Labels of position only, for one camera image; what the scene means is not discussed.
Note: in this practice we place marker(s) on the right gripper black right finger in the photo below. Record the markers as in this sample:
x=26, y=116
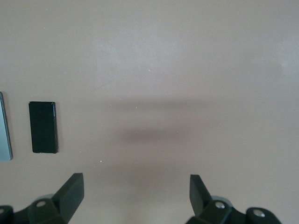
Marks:
x=201, y=198

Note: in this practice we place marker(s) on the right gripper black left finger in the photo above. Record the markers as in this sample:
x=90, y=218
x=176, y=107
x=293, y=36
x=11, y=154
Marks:
x=67, y=198

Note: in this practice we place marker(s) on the black smartphone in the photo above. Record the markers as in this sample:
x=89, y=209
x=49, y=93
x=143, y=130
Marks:
x=43, y=128

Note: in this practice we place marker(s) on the silver closed laptop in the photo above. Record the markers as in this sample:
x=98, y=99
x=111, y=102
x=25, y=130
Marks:
x=4, y=135

